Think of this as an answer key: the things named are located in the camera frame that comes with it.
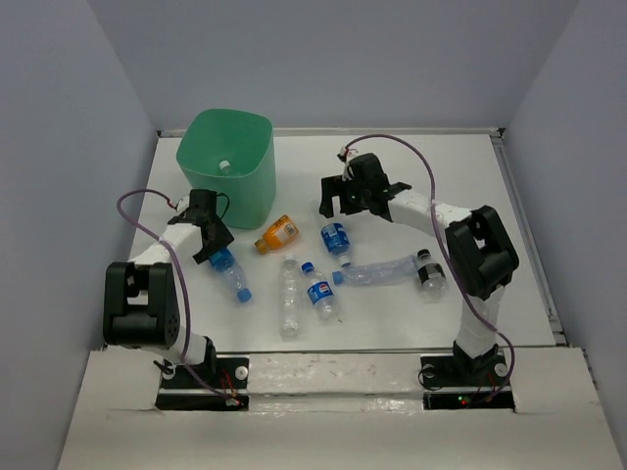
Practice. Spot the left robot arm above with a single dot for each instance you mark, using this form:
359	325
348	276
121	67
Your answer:
147	303

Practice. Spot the large clear bottle white cap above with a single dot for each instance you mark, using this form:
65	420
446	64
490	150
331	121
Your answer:
228	169

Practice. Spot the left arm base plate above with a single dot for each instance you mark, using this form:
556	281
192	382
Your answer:
197	388

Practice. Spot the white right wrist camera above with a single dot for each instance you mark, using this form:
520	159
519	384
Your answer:
344	156

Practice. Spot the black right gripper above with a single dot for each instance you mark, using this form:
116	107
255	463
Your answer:
334	186

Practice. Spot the crushed clear bottle blue cap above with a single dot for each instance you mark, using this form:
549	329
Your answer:
385	273

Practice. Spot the slim clear bottle white cap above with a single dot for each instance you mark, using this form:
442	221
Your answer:
291	316

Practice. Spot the orange juice bottle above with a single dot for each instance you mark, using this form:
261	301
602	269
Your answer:
279	234

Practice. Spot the black label bottle black cap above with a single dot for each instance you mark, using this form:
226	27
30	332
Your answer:
432	279

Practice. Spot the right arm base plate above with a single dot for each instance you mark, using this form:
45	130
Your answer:
443	390

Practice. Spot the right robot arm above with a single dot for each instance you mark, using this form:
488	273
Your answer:
475	245

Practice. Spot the pepsi label bottle blue cap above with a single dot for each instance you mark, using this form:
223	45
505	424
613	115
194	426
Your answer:
320	293

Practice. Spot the blue label water bottle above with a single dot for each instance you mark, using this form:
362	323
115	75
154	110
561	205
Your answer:
336	242

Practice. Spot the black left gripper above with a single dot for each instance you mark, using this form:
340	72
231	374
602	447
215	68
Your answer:
221	239

